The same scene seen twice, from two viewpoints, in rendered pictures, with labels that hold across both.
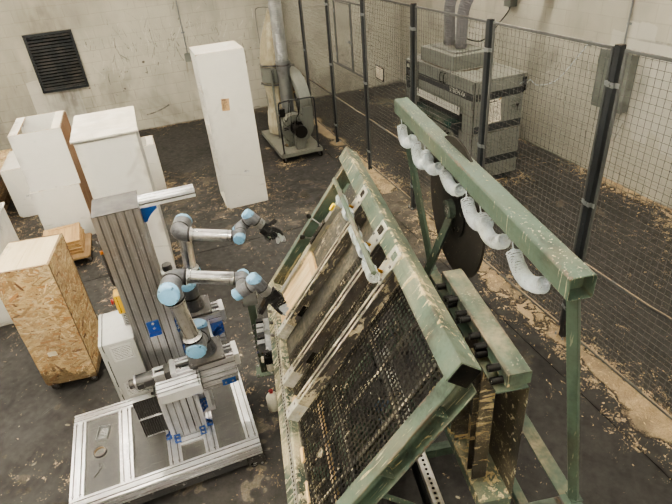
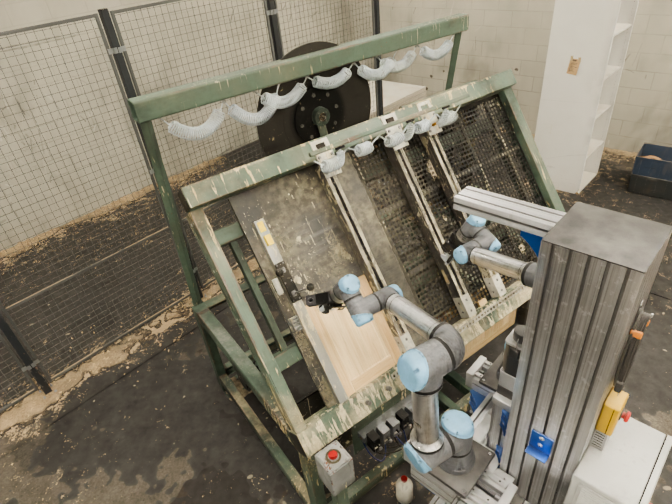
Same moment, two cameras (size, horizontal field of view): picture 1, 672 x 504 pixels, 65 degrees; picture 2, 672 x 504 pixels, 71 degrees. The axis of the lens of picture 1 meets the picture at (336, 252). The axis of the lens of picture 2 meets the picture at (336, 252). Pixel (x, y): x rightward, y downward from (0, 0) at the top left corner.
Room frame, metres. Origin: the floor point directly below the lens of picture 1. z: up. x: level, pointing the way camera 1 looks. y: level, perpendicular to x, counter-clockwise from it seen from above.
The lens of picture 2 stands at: (3.75, 1.80, 2.77)
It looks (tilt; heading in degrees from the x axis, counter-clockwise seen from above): 35 degrees down; 244
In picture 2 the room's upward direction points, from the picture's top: 7 degrees counter-clockwise
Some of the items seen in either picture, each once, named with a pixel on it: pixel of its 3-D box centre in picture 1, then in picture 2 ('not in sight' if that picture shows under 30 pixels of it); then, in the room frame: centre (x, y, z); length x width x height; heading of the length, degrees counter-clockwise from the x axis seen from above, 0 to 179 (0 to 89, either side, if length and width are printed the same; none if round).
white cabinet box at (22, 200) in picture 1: (27, 181); not in sight; (7.34, 4.44, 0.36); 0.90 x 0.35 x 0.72; 18
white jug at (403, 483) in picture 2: (272, 399); (404, 487); (2.92, 0.61, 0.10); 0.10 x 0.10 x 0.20
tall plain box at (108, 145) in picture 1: (129, 201); not in sight; (5.19, 2.17, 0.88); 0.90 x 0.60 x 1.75; 18
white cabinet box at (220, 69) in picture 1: (230, 127); not in sight; (6.90, 1.25, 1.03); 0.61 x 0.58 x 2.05; 18
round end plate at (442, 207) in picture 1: (451, 208); (319, 116); (2.57, -0.66, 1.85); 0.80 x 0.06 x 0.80; 7
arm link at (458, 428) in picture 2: (188, 286); (455, 431); (2.98, 1.03, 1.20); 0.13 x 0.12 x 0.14; 1
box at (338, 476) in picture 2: (248, 293); (335, 468); (3.35, 0.71, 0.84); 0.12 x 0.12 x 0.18; 7
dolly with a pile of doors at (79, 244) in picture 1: (68, 246); not in sight; (5.62, 3.26, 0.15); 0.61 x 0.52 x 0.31; 18
